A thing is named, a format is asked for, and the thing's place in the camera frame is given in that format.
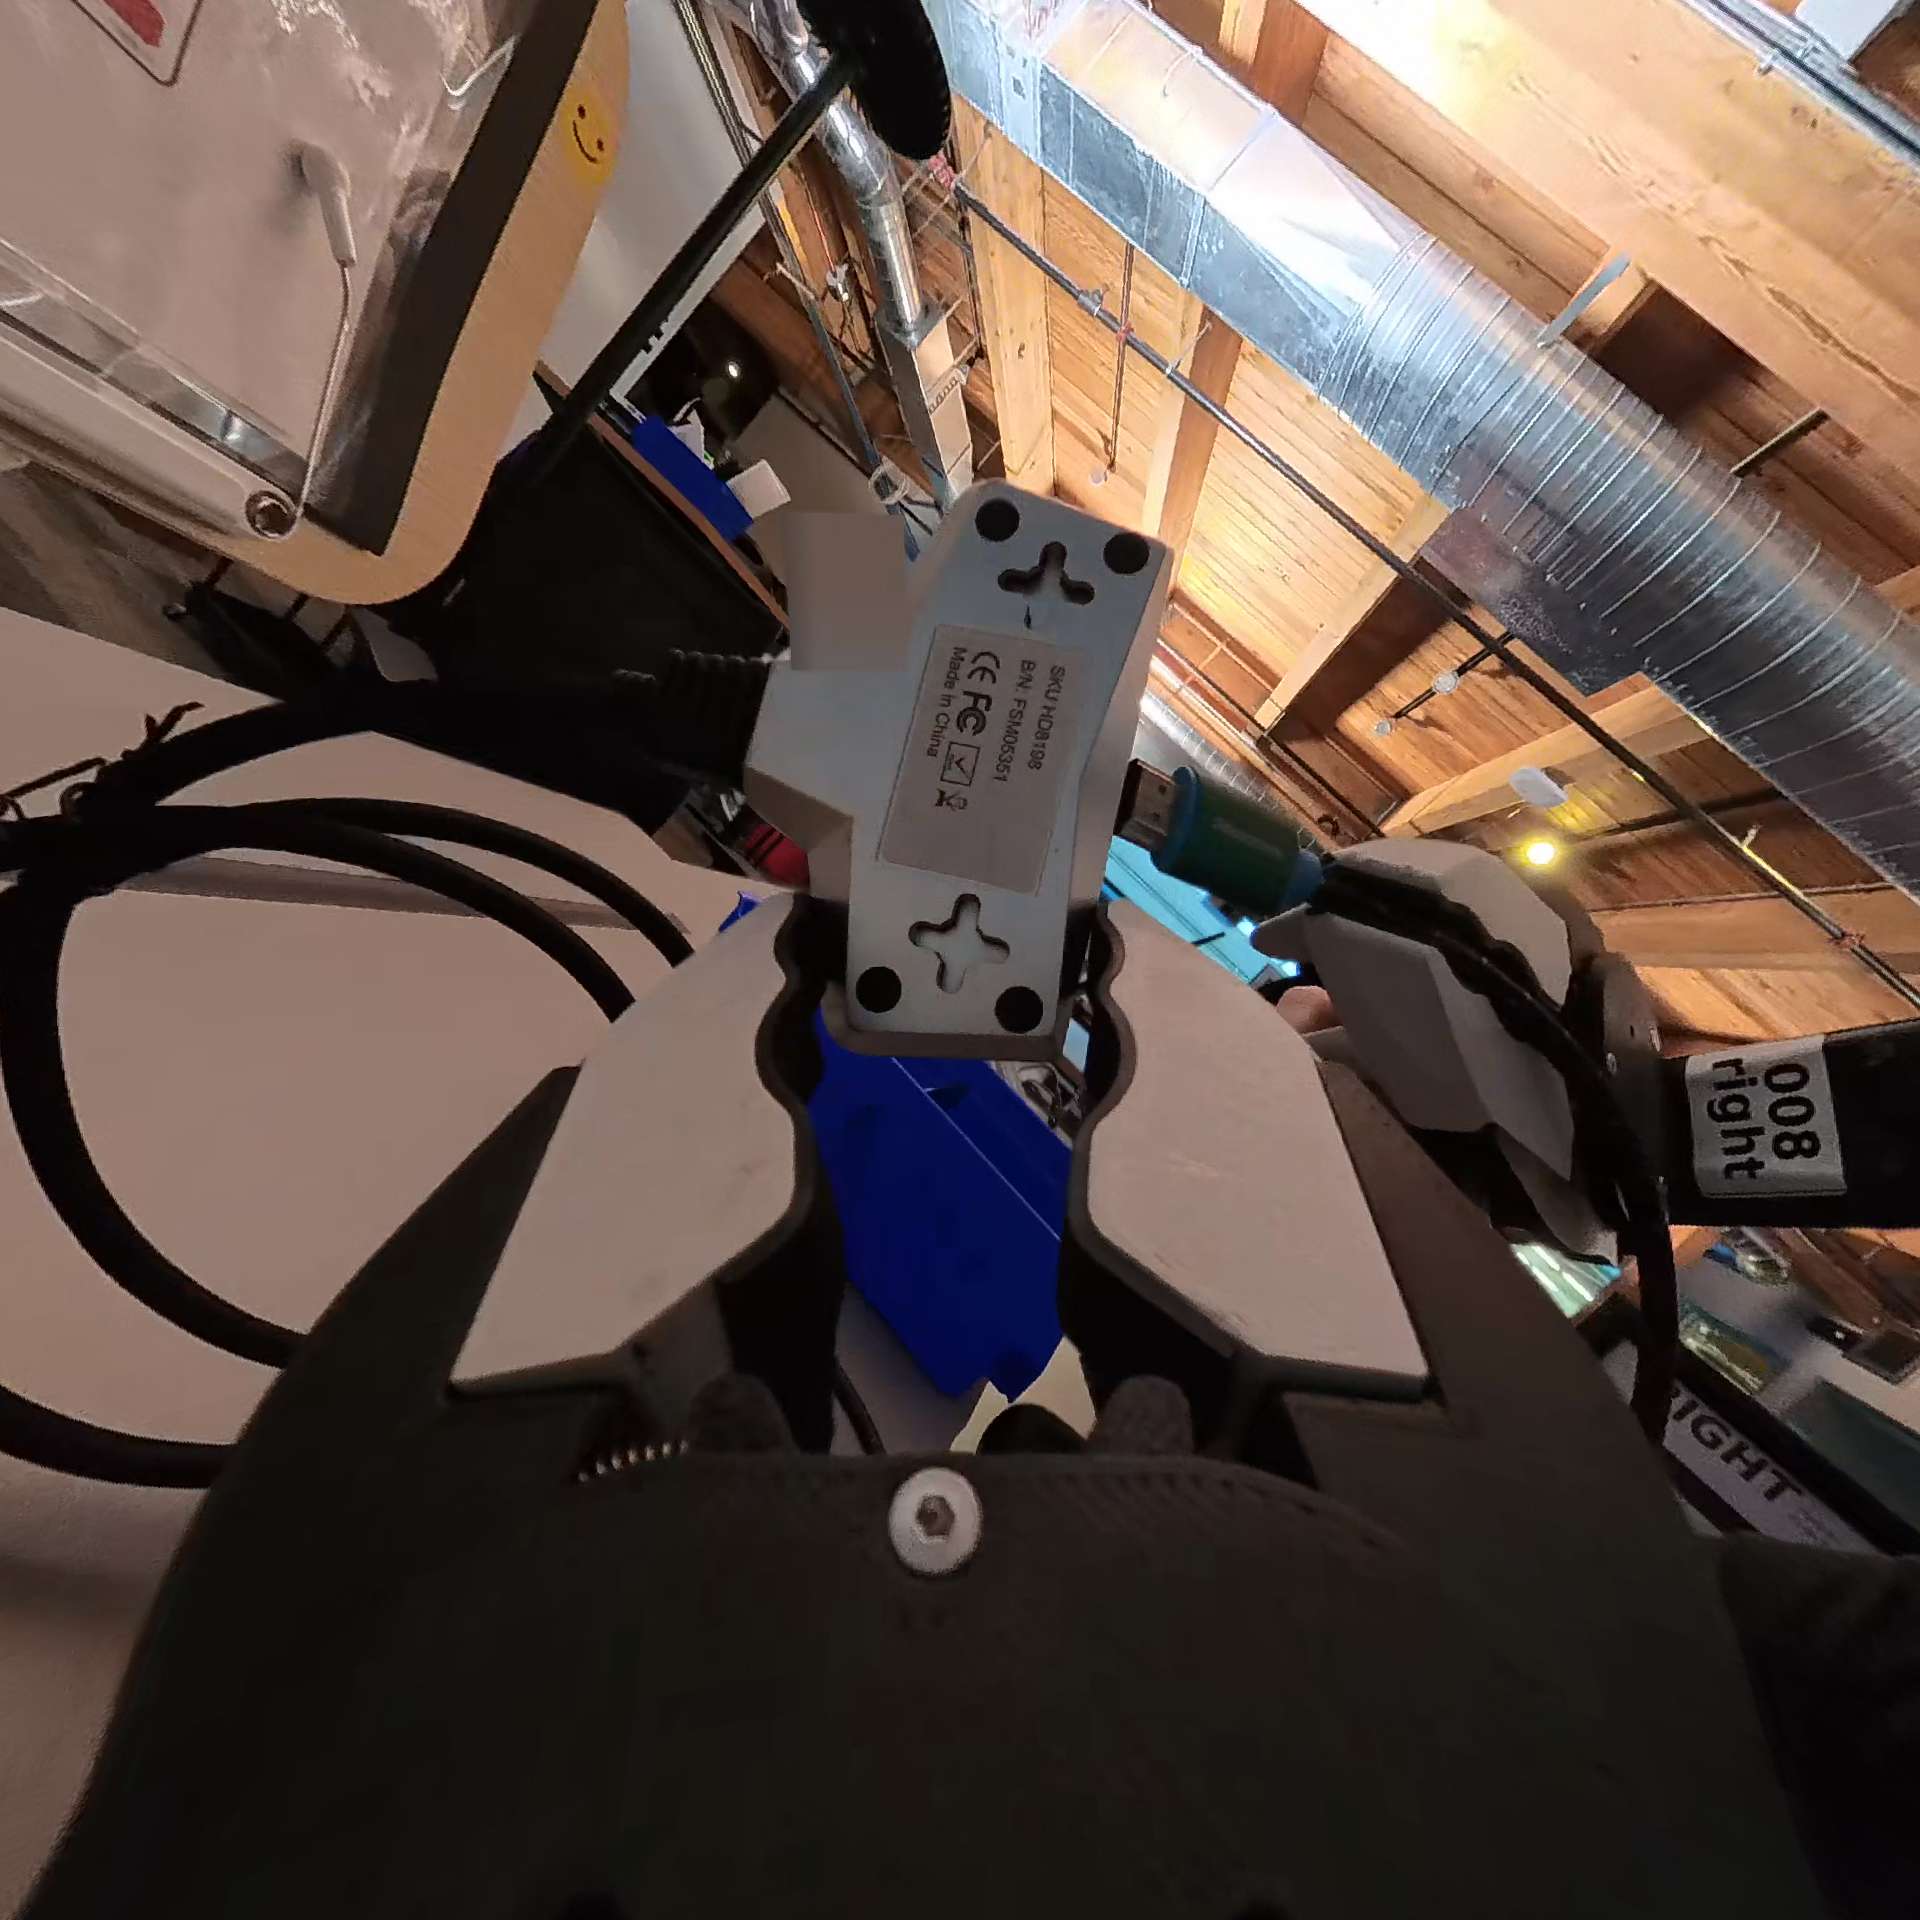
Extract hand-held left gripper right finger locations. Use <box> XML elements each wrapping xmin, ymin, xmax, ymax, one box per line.
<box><xmin>1058</xmin><ymin>896</ymin><xmax>1433</xmax><ymax>1394</ymax></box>

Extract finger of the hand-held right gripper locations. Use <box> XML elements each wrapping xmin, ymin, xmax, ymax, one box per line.
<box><xmin>1249</xmin><ymin>898</ymin><xmax>1620</xmax><ymax>1265</ymax></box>
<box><xmin>1320</xmin><ymin>834</ymin><xmax>1581</xmax><ymax>984</ymax></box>

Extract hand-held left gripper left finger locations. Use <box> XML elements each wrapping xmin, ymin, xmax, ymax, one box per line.
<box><xmin>448</xmin><ymin>895</ymin><xmax>824</xmax><ymax>1395</ymax></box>

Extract hdmi cable with green plug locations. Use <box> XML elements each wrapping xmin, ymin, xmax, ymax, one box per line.
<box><xmin>1124</xmin><ymin>757</ymin><xmax>1679</xmax><ymax>1444</ymax></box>

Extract silver hdmi splitter box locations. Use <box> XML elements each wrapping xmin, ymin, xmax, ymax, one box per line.
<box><xmin>744</xmin><ymin>479</ymin><xmax>1176</xmax><ymax>1060</ymax></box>

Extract blue plastic bin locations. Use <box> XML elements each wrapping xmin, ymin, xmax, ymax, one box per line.
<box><xmin>721</xmin><ymin>885</ymin><xmax>1086</xmax><ymax>1401</ymax></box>

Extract thin black ceiling pipe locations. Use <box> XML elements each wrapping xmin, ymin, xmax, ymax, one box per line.
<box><xmin>951</xmin><ymin>186</ymin><xmax>1920</xmax><ymax>1005</ymax></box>

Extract grey metal pipe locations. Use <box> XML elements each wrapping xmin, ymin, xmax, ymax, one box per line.
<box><xmin>751</xmin><ymin>0</ymin><xmax>976</xmax><ymax>512</ymax></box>

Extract wood-edged board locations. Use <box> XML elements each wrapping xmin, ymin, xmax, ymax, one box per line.
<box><xmin>227</xmin><ymin>0</ymin><xmax>631</xmax><ymax>605</ymax></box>

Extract black rod with wheel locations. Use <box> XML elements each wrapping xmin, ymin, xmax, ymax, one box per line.
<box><xmin>532</xmin><ymin>0</ymin><xmax>961</xmax><ymax>466</ymax></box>

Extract white box with clear cover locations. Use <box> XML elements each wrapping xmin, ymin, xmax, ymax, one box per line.
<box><xmin>0</xmin><ymin>0</ymin><xmax>601</xmax><ymax>542</ymax></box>

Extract silver ventilation duct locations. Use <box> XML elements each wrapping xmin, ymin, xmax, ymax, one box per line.
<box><xmin>922</xmin><ymin>0</ymin><xmax>1920</xmax><ymax>901</ymax></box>

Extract black braided cable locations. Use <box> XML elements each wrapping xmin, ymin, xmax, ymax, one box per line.
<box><xmin>0</xmin><ymin>646</ymin><xmax>782</xmax><ymax>1492</ymax></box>

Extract white cable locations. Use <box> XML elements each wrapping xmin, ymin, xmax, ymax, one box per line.
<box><xmin>289</xmin><ymin>140</ymin><xmax>365</xmax><ymax>518</ymax></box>

